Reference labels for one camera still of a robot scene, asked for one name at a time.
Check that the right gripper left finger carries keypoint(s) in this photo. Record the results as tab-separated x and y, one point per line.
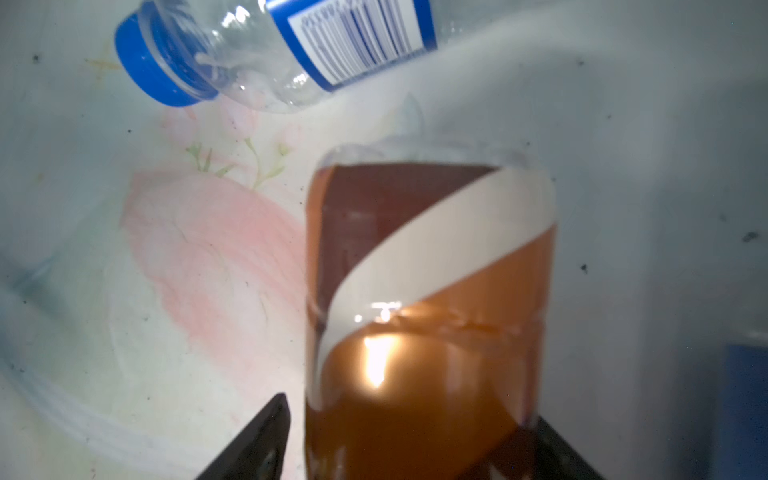
258	451

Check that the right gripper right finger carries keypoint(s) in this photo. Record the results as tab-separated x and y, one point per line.
555	459

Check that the amber small bottle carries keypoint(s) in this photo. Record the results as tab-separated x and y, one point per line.
428	279

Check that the blue label water bottle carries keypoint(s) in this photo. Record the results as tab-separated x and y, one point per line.
277	56

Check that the blue red label bottle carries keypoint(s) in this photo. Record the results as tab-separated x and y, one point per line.
740	447

